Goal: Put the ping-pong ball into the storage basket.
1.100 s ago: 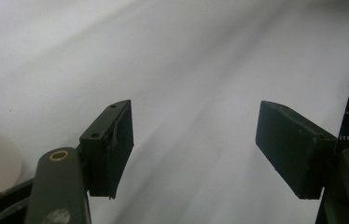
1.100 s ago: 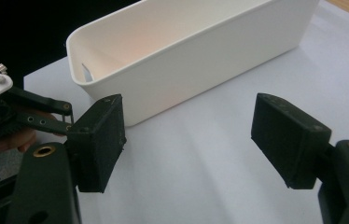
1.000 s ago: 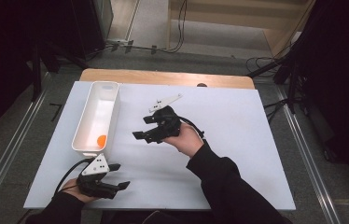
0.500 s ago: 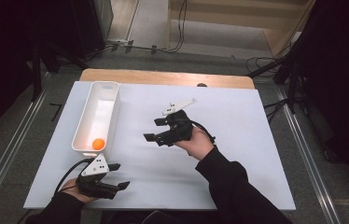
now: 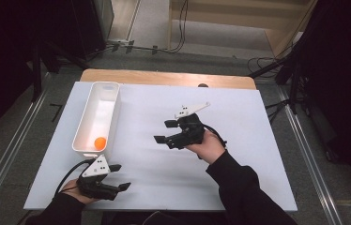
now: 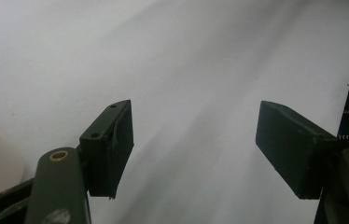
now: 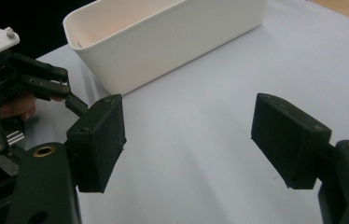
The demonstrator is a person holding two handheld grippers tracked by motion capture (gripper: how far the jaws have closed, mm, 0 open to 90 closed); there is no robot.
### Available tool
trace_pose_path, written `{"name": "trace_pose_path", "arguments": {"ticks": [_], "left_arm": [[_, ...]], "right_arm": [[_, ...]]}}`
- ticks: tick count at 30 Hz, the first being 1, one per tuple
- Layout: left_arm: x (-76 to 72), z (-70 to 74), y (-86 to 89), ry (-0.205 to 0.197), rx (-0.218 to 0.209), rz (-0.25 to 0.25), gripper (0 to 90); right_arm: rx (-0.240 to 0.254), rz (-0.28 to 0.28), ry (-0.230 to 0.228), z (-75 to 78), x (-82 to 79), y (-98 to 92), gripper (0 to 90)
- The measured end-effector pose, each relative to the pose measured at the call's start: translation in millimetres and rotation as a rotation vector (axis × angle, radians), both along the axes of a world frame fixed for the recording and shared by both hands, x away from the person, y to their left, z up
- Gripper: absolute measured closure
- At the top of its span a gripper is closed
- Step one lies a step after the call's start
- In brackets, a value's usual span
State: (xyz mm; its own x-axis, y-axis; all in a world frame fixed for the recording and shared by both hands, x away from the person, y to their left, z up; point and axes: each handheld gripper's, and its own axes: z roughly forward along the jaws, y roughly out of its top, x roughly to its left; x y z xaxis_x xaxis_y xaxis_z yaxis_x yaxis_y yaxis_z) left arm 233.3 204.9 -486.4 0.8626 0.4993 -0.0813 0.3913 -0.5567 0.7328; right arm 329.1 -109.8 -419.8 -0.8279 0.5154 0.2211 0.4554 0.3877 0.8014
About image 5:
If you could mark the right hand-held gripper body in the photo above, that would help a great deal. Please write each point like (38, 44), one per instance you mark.
(189, 131)

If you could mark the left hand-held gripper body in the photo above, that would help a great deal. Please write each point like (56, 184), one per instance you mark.
(94, 187)

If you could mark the orange ball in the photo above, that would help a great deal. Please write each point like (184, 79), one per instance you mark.
(100, 142)

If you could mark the white plastic bin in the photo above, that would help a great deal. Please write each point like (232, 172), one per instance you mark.
(101, 109)

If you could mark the person's left hand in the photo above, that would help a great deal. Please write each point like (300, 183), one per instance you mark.
(72, 190)

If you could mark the person's right hand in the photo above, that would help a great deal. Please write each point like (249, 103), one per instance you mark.
(209, 146)

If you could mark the white board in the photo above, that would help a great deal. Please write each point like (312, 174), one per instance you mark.
(151, 181)

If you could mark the small dark knob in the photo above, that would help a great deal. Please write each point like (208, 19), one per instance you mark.
(203, 85)

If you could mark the person's dark clothed lap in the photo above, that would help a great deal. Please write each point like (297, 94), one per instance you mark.
(180, 218)

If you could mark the white power strip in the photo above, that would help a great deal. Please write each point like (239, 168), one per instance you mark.
(119, 41)

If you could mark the black metal stand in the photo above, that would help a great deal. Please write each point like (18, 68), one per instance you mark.
(289, 68)

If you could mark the wooden shelf unit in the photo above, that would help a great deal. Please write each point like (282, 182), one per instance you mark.
(226, 18)

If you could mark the black cabinet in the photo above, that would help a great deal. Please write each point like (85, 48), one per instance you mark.
(76, 25)

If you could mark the metal floor rail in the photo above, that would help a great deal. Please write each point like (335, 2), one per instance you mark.
(308, 156)
(7, 150)

